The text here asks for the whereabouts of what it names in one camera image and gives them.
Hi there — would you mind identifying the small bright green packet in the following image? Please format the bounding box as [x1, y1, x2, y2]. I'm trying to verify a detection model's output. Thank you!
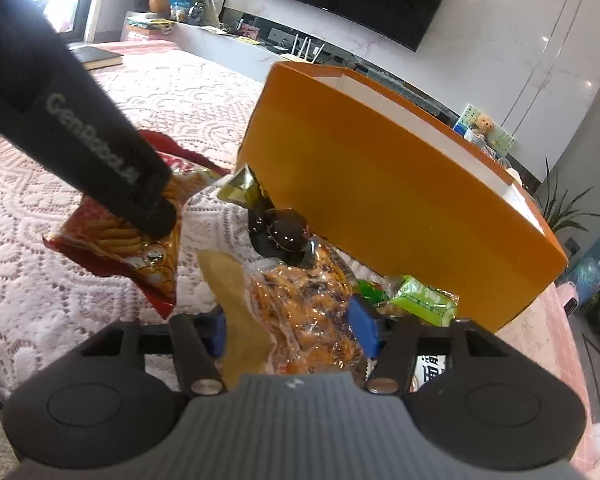
[355, 280, 391, 307]

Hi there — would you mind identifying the white tv console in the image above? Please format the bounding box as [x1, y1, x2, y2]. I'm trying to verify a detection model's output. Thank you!
[125, 10, 456, 126]

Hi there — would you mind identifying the green bottle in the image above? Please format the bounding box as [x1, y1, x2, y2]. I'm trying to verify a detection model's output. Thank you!
[387, 275, 461, 331]

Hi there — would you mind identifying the orange cardboard box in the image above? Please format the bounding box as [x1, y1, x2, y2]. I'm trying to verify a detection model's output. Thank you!
[236, 60, 570, 333]

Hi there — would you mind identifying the white black-print packet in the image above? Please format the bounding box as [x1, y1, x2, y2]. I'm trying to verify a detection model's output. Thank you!
[412, 352, 451, 391]

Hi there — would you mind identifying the red snack bag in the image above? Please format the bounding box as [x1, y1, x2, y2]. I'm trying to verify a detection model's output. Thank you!
[42, 130, 231, 318]

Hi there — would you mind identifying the blue water bottle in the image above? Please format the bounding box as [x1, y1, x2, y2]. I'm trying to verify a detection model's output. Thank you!
[570, 255, 600, 306]

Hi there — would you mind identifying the pink pet carrier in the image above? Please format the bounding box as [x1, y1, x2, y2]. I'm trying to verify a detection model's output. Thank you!
[555, 282, 581, 318]

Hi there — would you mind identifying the pink lace blanket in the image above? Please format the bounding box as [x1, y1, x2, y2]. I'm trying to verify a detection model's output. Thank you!
[0, 40, 596, 461]

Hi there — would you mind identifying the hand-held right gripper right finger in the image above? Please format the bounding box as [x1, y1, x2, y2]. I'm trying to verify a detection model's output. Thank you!
[349, 294, 506, 395]

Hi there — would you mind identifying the clear orange snack packet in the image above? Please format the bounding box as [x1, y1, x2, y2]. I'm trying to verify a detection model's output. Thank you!
[197, 247, 381, 378]

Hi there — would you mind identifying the blue snack bag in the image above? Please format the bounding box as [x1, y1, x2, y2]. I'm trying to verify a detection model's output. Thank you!
[168, 0, 196, 23]

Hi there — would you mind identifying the dark glossy snack packet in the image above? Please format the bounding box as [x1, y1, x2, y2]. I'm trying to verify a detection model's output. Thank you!
[247, 205, 321, 268]

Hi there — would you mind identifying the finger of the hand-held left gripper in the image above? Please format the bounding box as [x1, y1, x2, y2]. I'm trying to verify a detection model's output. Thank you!
[125, 192, 178, 238]

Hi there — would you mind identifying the white router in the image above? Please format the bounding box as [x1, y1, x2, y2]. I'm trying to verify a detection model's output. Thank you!
[280, 32, 326, 66]

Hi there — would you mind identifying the dark book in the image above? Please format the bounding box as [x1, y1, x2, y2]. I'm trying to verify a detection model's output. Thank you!
[70, 45, 124, 70]

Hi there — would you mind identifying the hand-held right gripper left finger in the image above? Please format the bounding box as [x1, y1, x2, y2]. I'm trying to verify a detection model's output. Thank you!
[82, 307, 228, 395]

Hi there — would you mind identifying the potted long-leaf plant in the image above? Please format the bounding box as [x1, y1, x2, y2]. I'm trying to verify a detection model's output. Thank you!
[535, 157, 600, 241]

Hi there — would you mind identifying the pink red box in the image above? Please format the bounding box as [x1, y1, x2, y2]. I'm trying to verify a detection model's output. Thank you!
[125, 22, 173, 41]

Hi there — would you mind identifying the teddy bear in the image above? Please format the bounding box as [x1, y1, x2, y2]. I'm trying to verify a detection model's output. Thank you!
[472, 114, 496, 141]

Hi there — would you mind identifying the green gold snack packet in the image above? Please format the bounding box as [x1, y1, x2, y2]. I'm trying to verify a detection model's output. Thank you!
[217, 165, 268, 208]

